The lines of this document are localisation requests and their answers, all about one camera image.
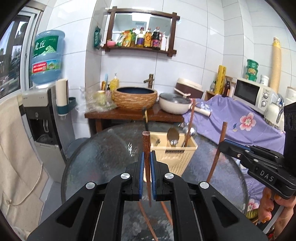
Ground round glass table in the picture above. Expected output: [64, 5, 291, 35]
[61, 122, 249, 241]

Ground round steel spoon wooden handle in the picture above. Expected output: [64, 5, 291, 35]
[182, 125, 197, 137]

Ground beige fabric cover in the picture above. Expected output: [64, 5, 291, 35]
[1, 96, 49, 236]

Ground cream pan with lid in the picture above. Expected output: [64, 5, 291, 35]
[158, 92, 212, 118]

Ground blue water jug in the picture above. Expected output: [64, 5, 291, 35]
[31, 30, 65, 85]

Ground green stacked noodle cups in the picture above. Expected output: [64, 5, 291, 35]
[245, 59, 259, 81]

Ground brown wooden chopstick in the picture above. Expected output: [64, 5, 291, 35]
[206, 121, 228, 183]
[142, 131, 152, 207]
[183, 98, 196, 147]
[138, 201, 158, 241]

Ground grey water dispenser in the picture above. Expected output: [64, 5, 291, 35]
[22, 83, 75, 183]

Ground dark wooden counter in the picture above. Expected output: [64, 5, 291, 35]
[84, 103, 184, 134]

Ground cream plastic utensil holder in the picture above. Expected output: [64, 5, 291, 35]
[149, 132, 198, 176]

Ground white paper cup stack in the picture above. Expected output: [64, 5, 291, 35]
[56, 78, 68, 106]

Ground brown white rice cooker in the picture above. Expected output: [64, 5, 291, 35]
[174, 78, 204, 99]

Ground woven brown basin sink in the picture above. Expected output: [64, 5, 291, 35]
[112, 87, 158, 111]

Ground silver oval metal spoon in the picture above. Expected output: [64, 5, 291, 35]
[166, 128, 180, 147]

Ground beige rolled mat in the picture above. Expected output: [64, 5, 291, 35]
[270, 37, 281, 92]

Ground clear plastic bag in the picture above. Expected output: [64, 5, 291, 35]
[75, 89, 117, 113]

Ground yellow soap bottle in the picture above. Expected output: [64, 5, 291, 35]
[109, 73, 119, 91]

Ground black chopstick gold band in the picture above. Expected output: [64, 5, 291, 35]
[142, 108, 149, 131]

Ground yellow foil roll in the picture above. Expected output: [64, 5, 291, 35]
[214, 65, 226, 95]

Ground white microwave oven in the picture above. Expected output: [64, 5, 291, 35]
[232, 78, 278, 115]

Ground right hand orange nails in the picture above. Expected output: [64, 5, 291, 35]
[257, 187, 296, 239]

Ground wooden framed wall shelf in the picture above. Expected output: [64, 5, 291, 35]
[103, 6, 180, 57]

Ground purple floral cloth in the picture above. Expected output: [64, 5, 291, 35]
[182, 95, 285, 212]

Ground brass faucet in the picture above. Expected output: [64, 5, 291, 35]
[144, 74, 154, 89]

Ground white kettle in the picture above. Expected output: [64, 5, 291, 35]
[264, 97, 285, 131]

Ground dark soy sauce bottle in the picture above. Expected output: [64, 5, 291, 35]
[151, 27, 162, 50]

